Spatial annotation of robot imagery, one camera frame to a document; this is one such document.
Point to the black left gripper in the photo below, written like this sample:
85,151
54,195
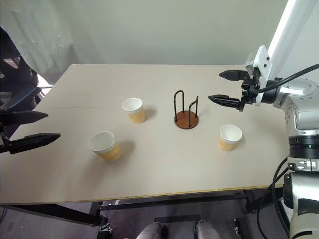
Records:
3,144

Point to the yellow ribbed paper cup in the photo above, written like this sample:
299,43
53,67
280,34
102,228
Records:
135,113
228,143
108,150

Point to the grey rounded shape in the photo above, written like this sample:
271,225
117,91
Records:
152,231
207,230

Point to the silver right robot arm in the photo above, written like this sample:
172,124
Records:
299,112

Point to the white upright panel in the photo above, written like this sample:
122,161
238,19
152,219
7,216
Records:
286,30

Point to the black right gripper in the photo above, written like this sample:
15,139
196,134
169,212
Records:
249,98

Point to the black metal table frame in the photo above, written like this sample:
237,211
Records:
174,200

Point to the translucent plastic sheet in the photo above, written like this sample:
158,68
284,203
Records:
42,37

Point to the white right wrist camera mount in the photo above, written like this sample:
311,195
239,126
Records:
263,64

